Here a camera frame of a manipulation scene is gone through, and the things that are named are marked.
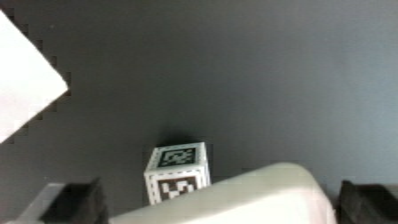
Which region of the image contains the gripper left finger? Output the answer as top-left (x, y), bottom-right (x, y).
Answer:
top-left (16, 179), bottom-right (108, 224)

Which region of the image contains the white part at right edge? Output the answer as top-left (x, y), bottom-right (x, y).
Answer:
top-left (0, 10), bottom-right (67, 144)

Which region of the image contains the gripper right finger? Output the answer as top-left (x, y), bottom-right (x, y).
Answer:
top-left (336, 180), bottom-right (398, 224)

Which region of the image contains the white tagged cube right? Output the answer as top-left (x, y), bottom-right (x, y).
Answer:
top-left (144, 142), bottom-right (211, 204)

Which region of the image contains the white chair back frame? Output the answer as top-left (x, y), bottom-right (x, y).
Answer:
top-left (110, 162), bottom-right (337, 224)

